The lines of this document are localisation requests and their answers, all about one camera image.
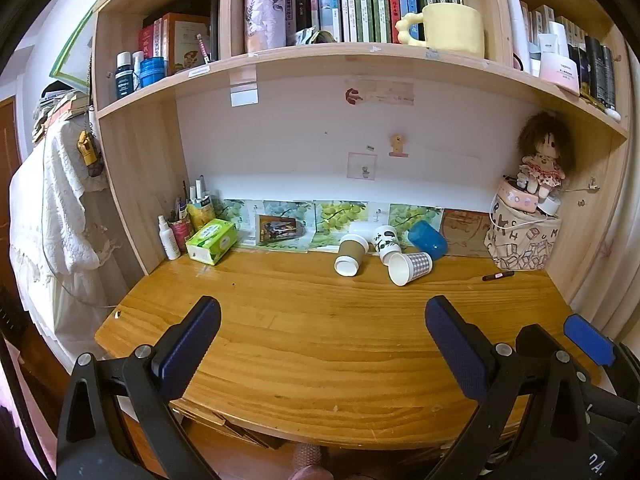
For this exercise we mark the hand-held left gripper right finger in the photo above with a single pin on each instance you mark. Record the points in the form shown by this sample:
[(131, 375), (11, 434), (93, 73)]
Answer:
[(452, 347)]

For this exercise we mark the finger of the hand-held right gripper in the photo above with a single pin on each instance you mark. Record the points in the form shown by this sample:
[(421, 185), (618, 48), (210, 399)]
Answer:
[(590, 342)]

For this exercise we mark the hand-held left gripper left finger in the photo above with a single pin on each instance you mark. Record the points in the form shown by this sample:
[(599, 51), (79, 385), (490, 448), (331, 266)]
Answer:
[(192, 337)]

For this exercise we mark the checkered paper cup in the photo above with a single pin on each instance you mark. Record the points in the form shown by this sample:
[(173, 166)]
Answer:
[(411, 267)]

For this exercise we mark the brown sleeve paper cup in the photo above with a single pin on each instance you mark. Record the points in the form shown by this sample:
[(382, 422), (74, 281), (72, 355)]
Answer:
[(348, 256)]

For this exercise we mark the blue plastic cup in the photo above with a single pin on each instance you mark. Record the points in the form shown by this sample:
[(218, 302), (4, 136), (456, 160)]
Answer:
[(428, 240)]

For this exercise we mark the white panda print cup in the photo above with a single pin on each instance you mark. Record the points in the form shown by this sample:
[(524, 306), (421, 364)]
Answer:
[(386, 243)]

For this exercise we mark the row of upright books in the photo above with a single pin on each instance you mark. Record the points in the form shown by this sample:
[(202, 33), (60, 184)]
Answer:
[(370, 5)]

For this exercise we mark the black marker pen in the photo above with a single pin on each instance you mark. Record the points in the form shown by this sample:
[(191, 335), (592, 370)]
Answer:
[(498, 276)]

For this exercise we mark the green tissue box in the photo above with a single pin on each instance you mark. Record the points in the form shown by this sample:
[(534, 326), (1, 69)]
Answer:
[(211, 241)]

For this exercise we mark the white spray bottle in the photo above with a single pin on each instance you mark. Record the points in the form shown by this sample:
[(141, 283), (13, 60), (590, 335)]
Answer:
[(168, 242)]

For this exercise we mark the brown cartoon picture sheet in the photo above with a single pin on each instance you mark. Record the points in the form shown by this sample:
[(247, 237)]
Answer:
[(465, 232)]

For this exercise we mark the printed canvas bag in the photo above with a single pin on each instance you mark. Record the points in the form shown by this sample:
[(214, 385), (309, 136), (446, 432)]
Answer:
[(525, 242)]

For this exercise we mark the grape picture sheet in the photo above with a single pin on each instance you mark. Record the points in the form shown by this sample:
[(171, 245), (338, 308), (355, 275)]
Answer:
[(336, 215), (235, 212), (282, 208), (402, 214)]

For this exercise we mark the framed photo card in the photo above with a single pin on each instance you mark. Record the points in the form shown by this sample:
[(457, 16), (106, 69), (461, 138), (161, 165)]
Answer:
[(280, 230)]

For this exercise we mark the white charger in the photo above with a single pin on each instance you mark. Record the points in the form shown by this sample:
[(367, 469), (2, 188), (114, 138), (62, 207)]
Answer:
[(550, 205)]

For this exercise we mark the white marker pen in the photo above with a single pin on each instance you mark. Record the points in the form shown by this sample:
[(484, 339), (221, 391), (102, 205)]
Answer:
[(202, 187)]

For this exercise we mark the pink case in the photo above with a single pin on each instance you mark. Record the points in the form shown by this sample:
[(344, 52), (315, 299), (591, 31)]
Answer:
[(515, 198)]

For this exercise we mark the wooden bookshelf hutch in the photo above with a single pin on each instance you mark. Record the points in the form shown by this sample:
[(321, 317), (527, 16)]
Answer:
[(140, 170)]

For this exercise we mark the white lace cloth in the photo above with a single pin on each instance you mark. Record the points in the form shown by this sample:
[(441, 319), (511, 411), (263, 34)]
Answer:
[(55, 210)]

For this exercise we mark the brown haired rag doll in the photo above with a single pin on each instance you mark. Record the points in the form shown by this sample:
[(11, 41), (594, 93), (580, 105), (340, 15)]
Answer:
[(545, 152)]

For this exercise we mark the yellow hanging toy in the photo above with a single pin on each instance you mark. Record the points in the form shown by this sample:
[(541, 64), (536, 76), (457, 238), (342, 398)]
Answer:
[(87, 149)]

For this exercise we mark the white tape patch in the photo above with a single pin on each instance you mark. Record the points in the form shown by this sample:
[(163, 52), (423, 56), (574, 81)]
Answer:
[(244, 94)]

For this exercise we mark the black cosmetic bottle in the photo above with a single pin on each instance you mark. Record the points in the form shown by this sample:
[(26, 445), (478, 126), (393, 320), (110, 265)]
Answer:
[(608, 80), (594, 67)]

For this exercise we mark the stack of books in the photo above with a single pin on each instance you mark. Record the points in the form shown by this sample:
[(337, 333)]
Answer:
[(55, 110)]

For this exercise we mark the blue jar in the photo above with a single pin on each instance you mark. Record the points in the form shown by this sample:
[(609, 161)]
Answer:
[(153, 72)]

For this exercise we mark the dark blue bottle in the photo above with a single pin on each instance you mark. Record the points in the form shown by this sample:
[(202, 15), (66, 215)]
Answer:
[(123, 77)]

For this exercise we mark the pink white cream jar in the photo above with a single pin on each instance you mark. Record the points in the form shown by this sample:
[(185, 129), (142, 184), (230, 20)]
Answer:
[(562, 73)]

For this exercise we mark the wooden door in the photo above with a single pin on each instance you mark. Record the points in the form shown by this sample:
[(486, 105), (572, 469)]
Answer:
[(9, 130)]

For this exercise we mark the white capped small bottle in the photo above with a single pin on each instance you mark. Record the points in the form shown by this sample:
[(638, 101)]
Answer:
[(137, 66)]

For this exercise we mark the orange cardboard box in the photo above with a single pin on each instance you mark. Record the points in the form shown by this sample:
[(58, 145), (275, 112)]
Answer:
[(186, 42)]

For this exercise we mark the red book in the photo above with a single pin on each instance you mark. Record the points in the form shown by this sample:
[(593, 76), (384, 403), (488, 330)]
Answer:
[(148, 40)]

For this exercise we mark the white cosmetic tube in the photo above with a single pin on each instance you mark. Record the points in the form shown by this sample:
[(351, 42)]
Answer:
[(550, 40)]

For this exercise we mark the green framed board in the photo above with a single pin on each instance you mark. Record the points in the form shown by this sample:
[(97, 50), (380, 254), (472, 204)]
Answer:
[(75, 55)]

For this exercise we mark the yellow ceramic mug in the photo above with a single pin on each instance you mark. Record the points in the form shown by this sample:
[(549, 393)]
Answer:
[(450, 29)]

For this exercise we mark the row of white boxes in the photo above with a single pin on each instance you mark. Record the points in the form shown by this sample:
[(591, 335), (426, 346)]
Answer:
[(532, 25)]

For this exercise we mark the crumpled foil packet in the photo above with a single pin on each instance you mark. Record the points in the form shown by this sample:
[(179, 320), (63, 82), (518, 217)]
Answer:
[(311, 36)]

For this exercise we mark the purple white cylinder tin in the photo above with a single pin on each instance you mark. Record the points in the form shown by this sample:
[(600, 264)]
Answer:
[(265, 7)]

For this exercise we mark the bear wall sticker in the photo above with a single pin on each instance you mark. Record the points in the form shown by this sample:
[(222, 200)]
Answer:
[(397, 145)]

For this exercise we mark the mushroom wall sticker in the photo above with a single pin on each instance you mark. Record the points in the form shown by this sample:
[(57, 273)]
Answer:
[(353, 95)]

